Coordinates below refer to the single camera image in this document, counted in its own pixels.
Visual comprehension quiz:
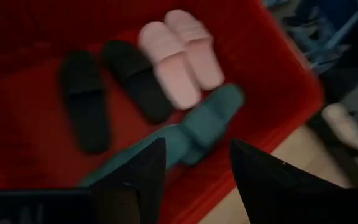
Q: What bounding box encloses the red plastic bin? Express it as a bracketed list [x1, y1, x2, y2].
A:
[0, 0, 325, 224]

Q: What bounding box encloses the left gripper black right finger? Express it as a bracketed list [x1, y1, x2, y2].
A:
[230, 139, 358, 224]

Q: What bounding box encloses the black slide sandal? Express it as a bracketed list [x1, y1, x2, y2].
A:
[102, 39, 174, 125]
[59, 50, 111, 154]

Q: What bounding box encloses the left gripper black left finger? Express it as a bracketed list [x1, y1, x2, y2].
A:
[90, 137, 167, 224]

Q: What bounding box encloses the blue background frame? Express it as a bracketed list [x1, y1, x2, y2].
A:
[265, 0, 358, 74]

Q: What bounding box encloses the pink slide sandal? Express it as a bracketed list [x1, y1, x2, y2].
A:
[163, 9, 226, 91]
[137, 21, 202, 110]

